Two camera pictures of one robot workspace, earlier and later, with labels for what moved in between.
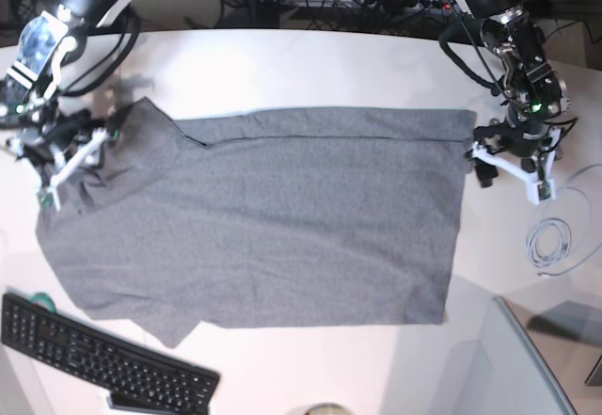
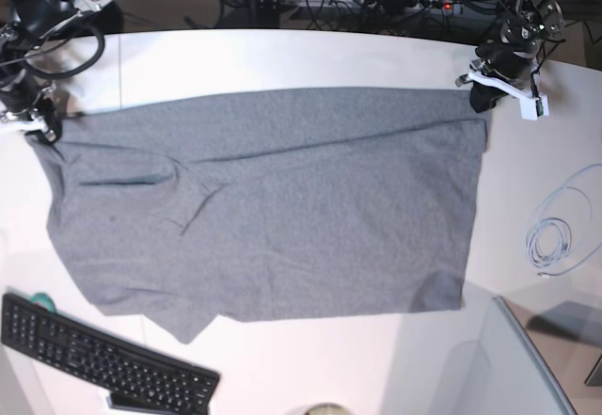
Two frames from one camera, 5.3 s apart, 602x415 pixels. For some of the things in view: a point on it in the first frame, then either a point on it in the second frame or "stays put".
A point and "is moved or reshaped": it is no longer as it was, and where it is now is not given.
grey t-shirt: x=263 y=217 is moved or reshaped
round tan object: x=326 y=408 stays put
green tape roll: x=42 y=298 stays put
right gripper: x=521 y=135 to x=502 y=58
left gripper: x=57 y=131 to x=20 y=94
